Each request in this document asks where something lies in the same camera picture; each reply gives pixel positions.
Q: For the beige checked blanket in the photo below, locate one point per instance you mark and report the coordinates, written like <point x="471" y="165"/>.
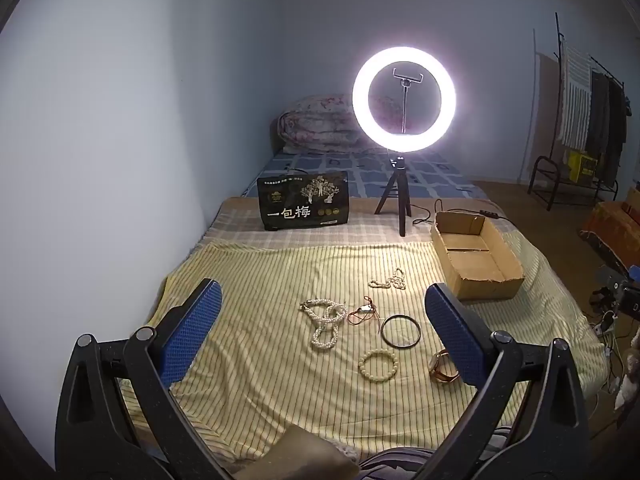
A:
<point x="310" y="237"/>

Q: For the black clothes rack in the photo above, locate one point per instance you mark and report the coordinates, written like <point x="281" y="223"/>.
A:
<point x="556" y="50"/>

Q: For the blue patterned bed sheet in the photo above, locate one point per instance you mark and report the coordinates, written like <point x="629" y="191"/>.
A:
<point x="350" y="165"/>

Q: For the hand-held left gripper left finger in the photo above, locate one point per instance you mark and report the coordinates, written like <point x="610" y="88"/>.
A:
<point x="195" y="330"/>

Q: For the black tripod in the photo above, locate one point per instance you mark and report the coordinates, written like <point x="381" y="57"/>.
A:
<point x="400" y="195"/>

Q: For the cardboard box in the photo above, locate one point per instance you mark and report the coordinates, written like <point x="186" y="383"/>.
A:
<point x="480" y="280"/>

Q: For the yellow striped sheet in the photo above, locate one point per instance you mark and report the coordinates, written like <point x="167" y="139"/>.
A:
<point x="275" y="285"/>

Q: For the yellow box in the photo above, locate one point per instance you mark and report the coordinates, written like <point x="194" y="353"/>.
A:
<point x="582" y="165"/>

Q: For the white striped towel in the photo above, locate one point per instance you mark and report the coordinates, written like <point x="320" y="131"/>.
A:
<point x="575" y="95"/>

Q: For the white fluffy cloth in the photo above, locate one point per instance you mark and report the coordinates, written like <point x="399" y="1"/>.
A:
<point x="627" y="380"/>

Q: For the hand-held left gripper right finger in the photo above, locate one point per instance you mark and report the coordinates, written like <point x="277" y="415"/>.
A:
<point x="452" y="330"/>

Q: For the leaning grey board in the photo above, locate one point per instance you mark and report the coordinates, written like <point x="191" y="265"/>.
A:
<point x="542" y="110"/>

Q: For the black bangle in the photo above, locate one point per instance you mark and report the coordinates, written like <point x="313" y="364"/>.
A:
<point x="382" y="332"/>

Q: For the orange cloth covered table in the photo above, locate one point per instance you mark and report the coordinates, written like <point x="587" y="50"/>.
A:
<point x="615" y="230"/>

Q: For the brown cloth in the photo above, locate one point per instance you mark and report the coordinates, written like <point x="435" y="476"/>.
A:
<point x="310" y="455"/>

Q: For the folded floral quilt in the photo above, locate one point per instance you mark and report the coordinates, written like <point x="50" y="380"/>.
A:
<point x="310" y="120"/>

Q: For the dark striped garment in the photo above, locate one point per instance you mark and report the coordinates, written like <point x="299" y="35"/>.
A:
<point x="400" y="462"/>

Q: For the dark hanging clothes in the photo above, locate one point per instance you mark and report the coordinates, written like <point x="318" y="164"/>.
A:
<point x="605" y="125"/>

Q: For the black printed bag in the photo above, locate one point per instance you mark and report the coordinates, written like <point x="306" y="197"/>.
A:
<point x="300" y="205"/>

